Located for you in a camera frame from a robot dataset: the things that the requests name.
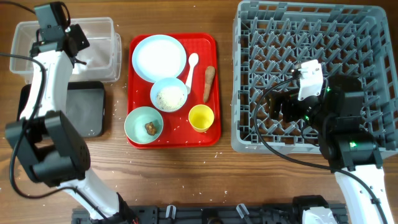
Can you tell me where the brown carrot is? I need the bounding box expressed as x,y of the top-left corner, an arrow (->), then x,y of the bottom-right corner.
203,66 -> 216,103

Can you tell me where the yellow plastic cup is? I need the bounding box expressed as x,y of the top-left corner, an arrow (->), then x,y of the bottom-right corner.
188,105 -> 215,133

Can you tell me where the light blue bowl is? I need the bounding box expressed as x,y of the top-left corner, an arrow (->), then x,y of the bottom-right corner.
150,78 -> 188,113

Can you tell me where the mint green bowl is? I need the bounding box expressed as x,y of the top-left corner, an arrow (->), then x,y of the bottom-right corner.
124,106 -> 164,144

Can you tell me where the white rice pile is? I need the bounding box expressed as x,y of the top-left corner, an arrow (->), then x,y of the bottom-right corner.
155,86 -> 185,112

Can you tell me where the brown food scrap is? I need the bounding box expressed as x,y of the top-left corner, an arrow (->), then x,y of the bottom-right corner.
144,122 -> 157,136

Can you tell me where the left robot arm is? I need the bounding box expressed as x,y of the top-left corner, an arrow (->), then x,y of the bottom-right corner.
5,1 -> 139,223

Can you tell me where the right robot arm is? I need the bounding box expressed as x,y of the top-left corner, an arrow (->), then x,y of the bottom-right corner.
264,75 -> 394,223

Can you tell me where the grey dishwasher rack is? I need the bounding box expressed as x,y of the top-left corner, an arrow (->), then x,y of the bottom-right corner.
231,1 -> 397,158

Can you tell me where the clear plastic bin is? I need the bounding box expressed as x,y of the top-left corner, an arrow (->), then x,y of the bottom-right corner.
11,17 -> 122,82

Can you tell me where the black plastic tray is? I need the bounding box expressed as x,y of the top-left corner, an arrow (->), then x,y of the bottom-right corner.
17,81 -> 105,141

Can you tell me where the light blue plate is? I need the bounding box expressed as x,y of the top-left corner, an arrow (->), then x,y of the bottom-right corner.
131,34 -> 187,83

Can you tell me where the white plastic spoon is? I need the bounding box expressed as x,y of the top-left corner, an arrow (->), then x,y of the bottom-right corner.
185,53 -> 199,94

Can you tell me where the red serving tray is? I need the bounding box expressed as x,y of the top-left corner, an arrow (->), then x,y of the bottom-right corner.
127,33 -> 221,149

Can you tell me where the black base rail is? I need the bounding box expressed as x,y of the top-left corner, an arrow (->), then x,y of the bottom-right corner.
71,195 -> 348,224

